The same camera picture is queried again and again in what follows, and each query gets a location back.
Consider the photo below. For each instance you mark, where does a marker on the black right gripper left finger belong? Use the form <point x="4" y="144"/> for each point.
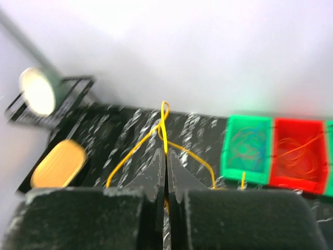
<point x="93" y="218"/>

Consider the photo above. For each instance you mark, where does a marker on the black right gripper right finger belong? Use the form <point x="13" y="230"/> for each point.
<point x="201" y="218"/>

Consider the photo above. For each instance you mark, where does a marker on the black marble pattern mat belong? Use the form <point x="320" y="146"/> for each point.
<point x="109" y="132"/>

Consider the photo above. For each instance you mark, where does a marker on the left green plastic bin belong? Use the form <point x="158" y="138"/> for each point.
<point x="247" y="149"/>

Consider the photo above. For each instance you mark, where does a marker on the green plastic bin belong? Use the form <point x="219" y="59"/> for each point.
<point x="328" y="141"/>
<point x="247" y="149"/>

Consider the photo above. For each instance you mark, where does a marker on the orange woven basket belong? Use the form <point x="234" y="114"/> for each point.
<point x="60" y="166"/>

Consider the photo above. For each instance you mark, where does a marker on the red plastic bin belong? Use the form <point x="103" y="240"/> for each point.
<point x="299" y="155"/>

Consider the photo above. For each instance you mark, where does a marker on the white bowl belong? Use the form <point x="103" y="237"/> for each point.
<point x="42" y="90"/>

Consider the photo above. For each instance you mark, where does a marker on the right green plastic bin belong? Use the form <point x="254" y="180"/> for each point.
<point x="328" y="141"/>

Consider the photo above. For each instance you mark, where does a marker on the black wire dish rack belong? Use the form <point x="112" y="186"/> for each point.
<point x="19" y="113"/>

